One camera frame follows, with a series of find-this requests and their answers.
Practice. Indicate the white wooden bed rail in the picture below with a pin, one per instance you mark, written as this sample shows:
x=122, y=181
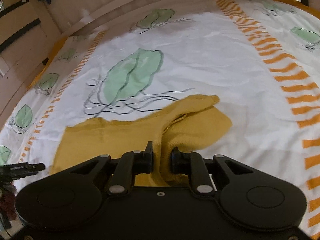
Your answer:
x=38, y=28

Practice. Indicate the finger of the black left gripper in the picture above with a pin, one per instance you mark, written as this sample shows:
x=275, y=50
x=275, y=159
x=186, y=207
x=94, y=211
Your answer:
x=23, y=169

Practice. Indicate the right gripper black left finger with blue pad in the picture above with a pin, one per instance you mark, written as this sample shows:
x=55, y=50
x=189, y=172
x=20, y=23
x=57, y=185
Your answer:
x=125, y=169

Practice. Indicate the dark red sleeve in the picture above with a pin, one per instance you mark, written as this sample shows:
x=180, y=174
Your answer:
x=8, y=200

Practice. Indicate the mustard yellow knit garment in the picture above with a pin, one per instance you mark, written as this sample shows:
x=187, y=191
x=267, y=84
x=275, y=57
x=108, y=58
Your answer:
x=191, y=124

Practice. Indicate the white leaf-print duvet cover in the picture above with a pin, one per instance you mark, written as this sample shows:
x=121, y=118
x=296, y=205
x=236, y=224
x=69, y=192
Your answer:
x=260, y=57

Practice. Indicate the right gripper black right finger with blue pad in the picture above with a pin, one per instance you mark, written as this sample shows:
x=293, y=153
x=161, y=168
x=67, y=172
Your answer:
x=192, y=165

